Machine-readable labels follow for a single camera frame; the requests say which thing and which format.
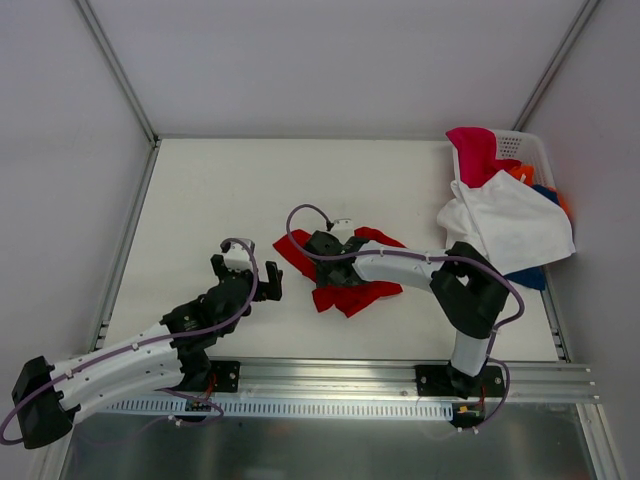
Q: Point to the aluminium mounting rail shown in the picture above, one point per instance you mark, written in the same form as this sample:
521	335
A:
526	382

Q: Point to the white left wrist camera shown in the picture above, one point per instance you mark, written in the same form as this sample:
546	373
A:
237	255

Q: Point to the left aluminium frame bar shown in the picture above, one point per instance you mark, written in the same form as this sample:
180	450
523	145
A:
106	304

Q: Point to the red t shirt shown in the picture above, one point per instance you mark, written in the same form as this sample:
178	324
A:
348	300

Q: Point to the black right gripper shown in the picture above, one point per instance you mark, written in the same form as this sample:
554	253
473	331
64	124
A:
326	257

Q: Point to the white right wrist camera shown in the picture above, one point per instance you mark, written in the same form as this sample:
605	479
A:
342	229

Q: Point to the aluminium frame bar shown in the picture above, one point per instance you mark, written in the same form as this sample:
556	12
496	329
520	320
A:
106	304
364	137

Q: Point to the orange t shirt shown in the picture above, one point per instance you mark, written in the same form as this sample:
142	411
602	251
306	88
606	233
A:
525	174

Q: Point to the blue t shirt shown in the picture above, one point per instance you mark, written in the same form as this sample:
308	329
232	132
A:
534	277

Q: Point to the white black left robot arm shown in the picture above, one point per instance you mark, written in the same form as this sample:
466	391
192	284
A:
50	398

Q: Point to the aluminium frame post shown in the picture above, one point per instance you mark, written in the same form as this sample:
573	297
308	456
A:
577	27
100	37

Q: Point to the white plastic basket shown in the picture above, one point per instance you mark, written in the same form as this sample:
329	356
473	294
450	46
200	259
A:
526	148

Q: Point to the magenta t shirt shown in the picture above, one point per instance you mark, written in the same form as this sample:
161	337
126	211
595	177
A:
478	160

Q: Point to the right aluminium frame post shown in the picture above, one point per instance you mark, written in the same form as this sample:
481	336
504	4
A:
577	27

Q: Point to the rear aluminium frame bar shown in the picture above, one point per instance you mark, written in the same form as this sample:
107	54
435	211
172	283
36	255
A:
364	137

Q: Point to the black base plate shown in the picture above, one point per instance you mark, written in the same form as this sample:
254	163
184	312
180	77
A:
435	380
210	376

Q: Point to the white slotted cable duct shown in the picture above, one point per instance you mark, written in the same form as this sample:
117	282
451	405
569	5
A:
288	408

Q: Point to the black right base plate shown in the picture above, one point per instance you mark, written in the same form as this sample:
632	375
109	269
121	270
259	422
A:
435	380

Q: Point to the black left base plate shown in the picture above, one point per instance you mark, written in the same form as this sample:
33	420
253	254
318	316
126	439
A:
210	376

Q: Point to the left aluminium frame post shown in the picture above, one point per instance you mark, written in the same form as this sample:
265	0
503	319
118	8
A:
100	37

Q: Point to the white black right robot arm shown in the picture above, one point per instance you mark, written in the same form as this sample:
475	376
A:
470	291

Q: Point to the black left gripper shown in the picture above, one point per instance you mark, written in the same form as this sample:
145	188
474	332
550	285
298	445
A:
245	277

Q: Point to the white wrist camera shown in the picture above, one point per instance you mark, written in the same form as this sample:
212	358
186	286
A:
237	255
342	229

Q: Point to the white t shirt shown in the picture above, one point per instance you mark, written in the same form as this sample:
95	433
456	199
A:
508	222

